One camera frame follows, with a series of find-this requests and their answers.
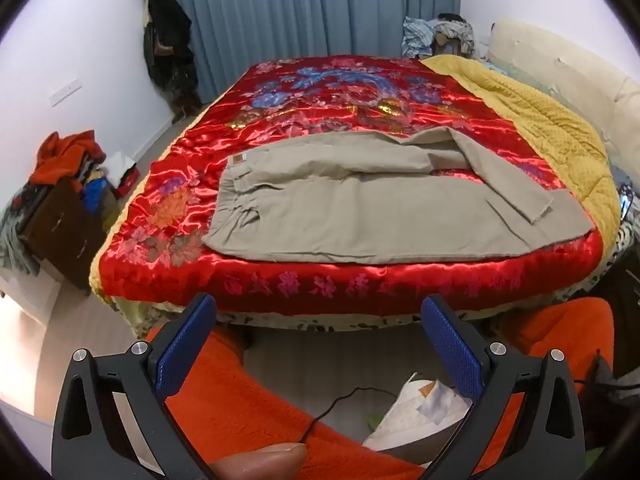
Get blue-grey curtain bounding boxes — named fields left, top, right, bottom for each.
left=151, top=0, right=462, bottom=106

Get person's left hand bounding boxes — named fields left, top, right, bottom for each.
left=207, top=442, right=308, bottom=480

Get beige pants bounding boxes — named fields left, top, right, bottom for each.
left=201, top=129, right=596, bottom=265

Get red and white shoe box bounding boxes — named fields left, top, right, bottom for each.
left=107, top=152, right=141, bottom=201

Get orange fleece trousers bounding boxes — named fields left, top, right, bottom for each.
left=145, top=325, right=426, bottom=480

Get red floral satin blanket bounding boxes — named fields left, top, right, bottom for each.
left=92, top=55, right=608, bottom=318

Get blue garment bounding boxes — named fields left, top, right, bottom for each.
left=82, top=170, right=111, bottom=213

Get patterned bed sheet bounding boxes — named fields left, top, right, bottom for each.
left=89, top=210, right=640, bottom=341

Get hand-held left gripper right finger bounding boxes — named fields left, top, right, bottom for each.
left=421, top=294, right=587, bottom=480

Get white wall plate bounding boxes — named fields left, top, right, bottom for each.
left=48, top=78, right=82, bottom=107

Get yellow quilted blanket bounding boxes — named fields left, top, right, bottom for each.
left=422, top=54, right=623, bottom=256

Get cream padded headboard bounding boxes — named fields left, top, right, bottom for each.
left=487, top=17, right=640, bottom=161

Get grey patterned cloth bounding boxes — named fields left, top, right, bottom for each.
left=0, top=185, right=46, bottom=271

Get black cable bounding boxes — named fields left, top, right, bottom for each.
left=297, top=386, right=401, bottom=443

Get brown wooden nightstand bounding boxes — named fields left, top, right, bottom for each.
left=20, top=177, right=108, bottom=291

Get white paper bag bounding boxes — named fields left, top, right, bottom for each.
left=362, top=372, right=473, bottom=453

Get dark hanging clothes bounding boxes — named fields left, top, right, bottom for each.
left=141, top=0, right=203, bottom=123

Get dark crumpled clothes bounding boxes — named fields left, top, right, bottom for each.
left=432, top=12, right=476, bottom=56

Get blue striped cloth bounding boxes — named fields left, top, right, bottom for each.
left=402, top=16, right=441, bottom=58

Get person's right leg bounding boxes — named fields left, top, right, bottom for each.
left=470, top=297, right=616, bottom=476

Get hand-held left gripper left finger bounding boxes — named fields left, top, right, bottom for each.
left=51, top=292, right=218, bottom=480

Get orange crumpled garment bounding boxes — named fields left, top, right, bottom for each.
left=30, top=130, right=107, bottom=193

